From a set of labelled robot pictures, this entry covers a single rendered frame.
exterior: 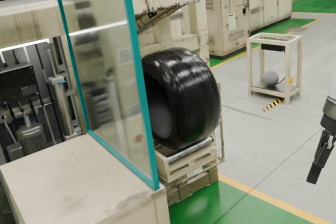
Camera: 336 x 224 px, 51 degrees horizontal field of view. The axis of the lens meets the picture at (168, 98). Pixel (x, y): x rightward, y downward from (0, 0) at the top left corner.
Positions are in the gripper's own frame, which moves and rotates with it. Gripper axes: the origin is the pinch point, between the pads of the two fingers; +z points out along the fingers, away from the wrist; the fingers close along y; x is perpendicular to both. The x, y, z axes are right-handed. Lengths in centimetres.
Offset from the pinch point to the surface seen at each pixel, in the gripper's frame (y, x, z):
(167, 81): 48, 69, -1
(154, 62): 56, 80, -7
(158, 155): 48, 65, 40
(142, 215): -27, 47, 19
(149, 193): -24, 47, 13
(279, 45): 335, 22, 3
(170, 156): 53, 60, 41
